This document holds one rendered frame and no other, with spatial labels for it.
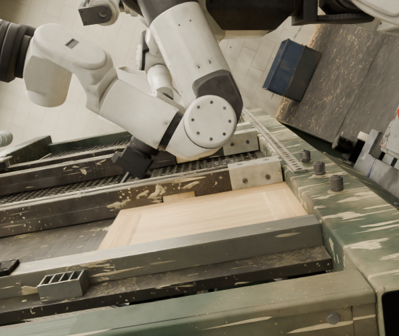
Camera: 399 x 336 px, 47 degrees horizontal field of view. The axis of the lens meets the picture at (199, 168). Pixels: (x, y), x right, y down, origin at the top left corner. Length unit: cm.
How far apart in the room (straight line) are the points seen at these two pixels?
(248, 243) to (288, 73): 467
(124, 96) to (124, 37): 576
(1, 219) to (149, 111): 65
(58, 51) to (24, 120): 625
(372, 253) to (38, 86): 54
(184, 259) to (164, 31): 37
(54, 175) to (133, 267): 99
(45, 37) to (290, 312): 50
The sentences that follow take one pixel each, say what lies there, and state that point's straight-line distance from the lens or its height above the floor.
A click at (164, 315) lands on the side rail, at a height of 111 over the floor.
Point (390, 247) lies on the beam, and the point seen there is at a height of 86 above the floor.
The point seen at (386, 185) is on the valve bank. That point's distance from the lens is 101.
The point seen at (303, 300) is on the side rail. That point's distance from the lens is 55.
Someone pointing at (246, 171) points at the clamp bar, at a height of 99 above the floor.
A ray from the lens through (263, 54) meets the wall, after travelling 639.
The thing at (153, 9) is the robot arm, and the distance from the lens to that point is 75.
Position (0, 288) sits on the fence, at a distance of 88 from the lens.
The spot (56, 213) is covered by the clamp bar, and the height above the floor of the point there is 138.
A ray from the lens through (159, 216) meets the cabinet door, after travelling 104.
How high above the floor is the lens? 117
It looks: 4 degrees down
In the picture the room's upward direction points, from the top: 68 degrees counter-clockwise
